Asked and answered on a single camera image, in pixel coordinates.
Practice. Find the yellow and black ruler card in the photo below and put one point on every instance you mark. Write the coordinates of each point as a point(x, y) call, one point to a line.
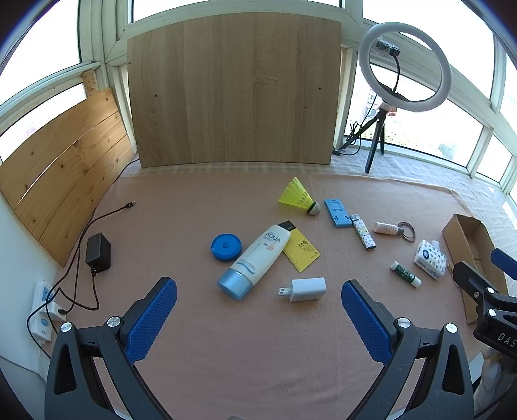
point(301, 250)

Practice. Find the patterned tissue pack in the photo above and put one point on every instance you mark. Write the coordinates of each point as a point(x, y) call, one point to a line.
point(430, 260)

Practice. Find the pine plank board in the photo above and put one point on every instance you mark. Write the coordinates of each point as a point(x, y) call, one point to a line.
point(60, 169)

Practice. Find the blue round tape measure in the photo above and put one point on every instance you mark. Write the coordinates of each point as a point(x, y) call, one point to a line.
point(226, 247)

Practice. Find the black tripod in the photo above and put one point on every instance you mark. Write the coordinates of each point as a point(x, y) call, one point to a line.
point(372, 149)

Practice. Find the small white bottle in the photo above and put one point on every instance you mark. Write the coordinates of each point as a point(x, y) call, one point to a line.
point(385, 227)

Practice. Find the white power strip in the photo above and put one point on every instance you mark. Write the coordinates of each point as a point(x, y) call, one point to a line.
point(42, 323)

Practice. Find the yellow shuttlecock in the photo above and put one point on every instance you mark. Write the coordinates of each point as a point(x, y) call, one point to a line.
point(297, 196)

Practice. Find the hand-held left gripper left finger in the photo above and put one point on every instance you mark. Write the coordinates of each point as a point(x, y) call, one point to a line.
point(151, 319)

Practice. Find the large light wooden board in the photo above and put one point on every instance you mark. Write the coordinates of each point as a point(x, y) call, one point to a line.
point(234, 93)

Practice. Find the wooden strip with holes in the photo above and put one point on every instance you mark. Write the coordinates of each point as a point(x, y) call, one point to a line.
point(91, 82)

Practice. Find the white charger plug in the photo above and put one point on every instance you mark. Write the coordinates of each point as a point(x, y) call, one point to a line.
point(307, 288)

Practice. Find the patterned lighter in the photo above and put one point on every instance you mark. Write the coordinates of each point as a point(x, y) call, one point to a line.
point(363, 234)

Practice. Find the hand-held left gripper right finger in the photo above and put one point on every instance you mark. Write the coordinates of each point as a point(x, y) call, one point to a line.
point(365, 323)

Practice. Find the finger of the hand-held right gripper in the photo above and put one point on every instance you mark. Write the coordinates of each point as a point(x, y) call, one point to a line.
point(470, 276)
point(505, 262)

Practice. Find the white window frame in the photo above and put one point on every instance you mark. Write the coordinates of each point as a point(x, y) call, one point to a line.
point(103, 40)

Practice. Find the person's right hand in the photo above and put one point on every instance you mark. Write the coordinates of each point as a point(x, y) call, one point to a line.
point(492, 375)

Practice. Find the cardboard box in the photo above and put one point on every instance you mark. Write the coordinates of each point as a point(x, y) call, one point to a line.
point(464, 234)

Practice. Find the white and blue sunscreen tube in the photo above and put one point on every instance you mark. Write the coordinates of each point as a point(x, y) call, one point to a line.
point(254, 258)

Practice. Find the black power adapter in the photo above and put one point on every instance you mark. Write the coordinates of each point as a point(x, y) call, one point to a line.
point(98, 250)

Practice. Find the blue phone stand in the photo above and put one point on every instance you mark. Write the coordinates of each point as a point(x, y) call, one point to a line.
point(337, 214)

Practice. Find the green and white lip balm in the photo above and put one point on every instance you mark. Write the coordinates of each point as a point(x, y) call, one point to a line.
point(404, 274)

